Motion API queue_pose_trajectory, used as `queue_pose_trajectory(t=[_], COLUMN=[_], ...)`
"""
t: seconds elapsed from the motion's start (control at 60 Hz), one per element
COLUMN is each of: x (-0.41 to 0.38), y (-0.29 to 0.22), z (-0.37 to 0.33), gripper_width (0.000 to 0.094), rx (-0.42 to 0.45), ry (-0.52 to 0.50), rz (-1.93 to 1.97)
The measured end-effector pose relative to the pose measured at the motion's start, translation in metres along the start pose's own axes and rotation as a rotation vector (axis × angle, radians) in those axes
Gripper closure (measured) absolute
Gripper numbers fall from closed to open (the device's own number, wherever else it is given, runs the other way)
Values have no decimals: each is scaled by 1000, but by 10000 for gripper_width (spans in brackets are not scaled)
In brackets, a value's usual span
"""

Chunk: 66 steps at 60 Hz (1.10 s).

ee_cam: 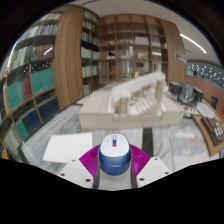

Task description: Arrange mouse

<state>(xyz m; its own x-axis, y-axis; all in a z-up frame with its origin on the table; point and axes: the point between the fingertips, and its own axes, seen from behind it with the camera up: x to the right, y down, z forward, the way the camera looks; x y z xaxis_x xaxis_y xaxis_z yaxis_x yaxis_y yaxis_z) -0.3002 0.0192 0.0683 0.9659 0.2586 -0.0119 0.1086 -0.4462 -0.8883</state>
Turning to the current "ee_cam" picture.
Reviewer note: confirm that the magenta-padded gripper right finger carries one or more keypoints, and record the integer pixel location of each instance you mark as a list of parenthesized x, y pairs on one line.
[(151, 168)]

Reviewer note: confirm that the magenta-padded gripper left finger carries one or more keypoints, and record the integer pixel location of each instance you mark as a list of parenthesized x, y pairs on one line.
[(75, 170)]

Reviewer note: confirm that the blue and white computer mouse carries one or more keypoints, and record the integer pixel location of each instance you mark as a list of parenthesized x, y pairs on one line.
[(115, 156)]

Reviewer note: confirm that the pale blue printed mouse pad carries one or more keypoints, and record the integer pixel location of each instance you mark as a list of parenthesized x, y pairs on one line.
[(190, 148)]

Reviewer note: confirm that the white paper sheet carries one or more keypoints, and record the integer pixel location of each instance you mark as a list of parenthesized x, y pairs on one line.
[(68, 146)]

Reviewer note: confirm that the beige wooden architectural model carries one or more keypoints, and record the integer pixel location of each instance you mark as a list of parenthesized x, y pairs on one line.
[(133, 111)]

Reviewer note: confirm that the bookshelf with colourful books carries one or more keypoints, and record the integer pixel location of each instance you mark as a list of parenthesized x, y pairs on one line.
[(30, 86)]

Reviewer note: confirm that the group of small ceiling lights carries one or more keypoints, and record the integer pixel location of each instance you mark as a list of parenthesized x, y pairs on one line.
[(206, 71)]

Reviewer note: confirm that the dark bookshelf with pale books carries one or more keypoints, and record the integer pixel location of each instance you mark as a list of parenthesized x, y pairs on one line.
[(90, 50)]

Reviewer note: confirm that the long ceiling light strip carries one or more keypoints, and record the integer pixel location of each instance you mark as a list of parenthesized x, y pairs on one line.
[(193, 42)]

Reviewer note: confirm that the hanging wall sign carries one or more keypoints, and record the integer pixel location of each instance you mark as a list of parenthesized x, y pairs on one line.
[(181, 57)]

